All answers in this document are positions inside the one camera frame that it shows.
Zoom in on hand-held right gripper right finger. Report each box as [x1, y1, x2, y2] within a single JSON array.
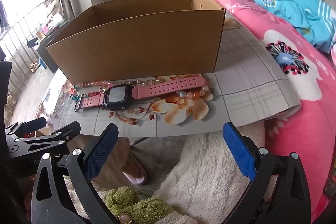
[[223, 122, 311, 224]]

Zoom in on pink floral blanket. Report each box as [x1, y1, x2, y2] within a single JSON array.
[[198, 0, 336, 216]]

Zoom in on blue patterned quilt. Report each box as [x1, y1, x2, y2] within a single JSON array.
[[254, 0, 336, 54]]

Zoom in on multicolour stone bead bracelet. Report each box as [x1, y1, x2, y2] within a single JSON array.
[[69, 86, 106, 101]]

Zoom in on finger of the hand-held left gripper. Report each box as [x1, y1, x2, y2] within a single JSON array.
[[5, 117, 47, 139], [9, 121, 81, 156]]

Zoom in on dark low cabinet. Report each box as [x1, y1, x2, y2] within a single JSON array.
[[36, 43, 63, 74]]

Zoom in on pink slipper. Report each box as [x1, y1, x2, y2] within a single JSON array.
[[121, 161, 147, 186]]

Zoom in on gold chain bracelet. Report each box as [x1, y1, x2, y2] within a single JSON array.
[[119, 78, 155, 86]]

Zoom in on floral plaid tablecloth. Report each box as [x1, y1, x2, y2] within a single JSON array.
[[10, 18, 302, 139]]

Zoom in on orange bead bracelet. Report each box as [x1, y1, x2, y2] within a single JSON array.
[[161, 89, 214, 104]]

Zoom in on pink bead bracelet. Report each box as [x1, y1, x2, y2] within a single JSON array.
[[75, 79, 114, 89]]

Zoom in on hanging dark clothes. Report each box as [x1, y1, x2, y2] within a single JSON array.
[[0, 0, 10, 30]]

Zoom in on pink and black wristwatch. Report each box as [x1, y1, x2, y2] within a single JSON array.
[[74, 76, 210, 111]]

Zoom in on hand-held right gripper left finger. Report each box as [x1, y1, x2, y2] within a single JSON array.
[[31, 123, 120, 224]]

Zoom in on brown cardboard box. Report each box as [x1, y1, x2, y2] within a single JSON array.
[[46, 0, 226, 84]]

